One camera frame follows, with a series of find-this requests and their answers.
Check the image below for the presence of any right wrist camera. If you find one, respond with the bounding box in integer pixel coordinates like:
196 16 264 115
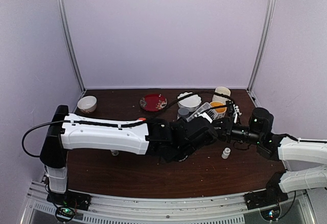
226 101 242 124

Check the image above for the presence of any aluminium frame post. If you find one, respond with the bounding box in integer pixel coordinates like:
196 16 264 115
247 0 276 93
57 0 86 93

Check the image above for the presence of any clear plastic pill organizer box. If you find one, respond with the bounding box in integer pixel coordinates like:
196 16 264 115
186 102 216 122

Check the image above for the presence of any right aluminium frame post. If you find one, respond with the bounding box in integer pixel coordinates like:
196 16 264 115
247 0 276 93

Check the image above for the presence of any small white rice bowl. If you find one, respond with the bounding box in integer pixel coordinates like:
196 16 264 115
77 96 97 114

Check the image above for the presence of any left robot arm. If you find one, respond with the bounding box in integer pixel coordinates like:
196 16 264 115
40 105 218 206

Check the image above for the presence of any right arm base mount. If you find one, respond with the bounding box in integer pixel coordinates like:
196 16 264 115
244 190 288 210

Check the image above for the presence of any white scalloped bowl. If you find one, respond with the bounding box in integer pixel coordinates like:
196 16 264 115
178 95 202 111

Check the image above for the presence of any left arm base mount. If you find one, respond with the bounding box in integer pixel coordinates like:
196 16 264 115
46 191 91 211

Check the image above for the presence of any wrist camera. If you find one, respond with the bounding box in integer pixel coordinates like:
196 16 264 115
198 113 213 123
226 101 242 124

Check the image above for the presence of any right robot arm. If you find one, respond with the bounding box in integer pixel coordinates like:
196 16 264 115
212 107 326 205

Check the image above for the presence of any grey cap supplement bottle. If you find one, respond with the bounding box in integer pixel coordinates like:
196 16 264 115
177 107 190 119

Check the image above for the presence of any cream ribbed mug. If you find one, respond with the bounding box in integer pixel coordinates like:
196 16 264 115
212 86 231 104

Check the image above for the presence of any left aluminium frame post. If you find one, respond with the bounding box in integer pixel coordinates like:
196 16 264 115
57 0 86 93

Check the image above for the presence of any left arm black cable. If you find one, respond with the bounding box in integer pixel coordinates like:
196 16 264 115
21 91 233 158

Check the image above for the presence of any red floral plate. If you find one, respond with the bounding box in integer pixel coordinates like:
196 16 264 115
139 94 168 112

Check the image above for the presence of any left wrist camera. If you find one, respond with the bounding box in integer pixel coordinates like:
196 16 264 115
198 113 213 123

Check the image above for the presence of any floral mug yellow inside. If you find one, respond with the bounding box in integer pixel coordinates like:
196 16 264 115
210 101 227 119

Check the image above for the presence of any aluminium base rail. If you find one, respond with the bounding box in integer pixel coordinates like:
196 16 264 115
20 180 317 224

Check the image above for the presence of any small white bottle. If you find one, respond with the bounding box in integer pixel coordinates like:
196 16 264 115
221 147 231 159
111 150 119 156

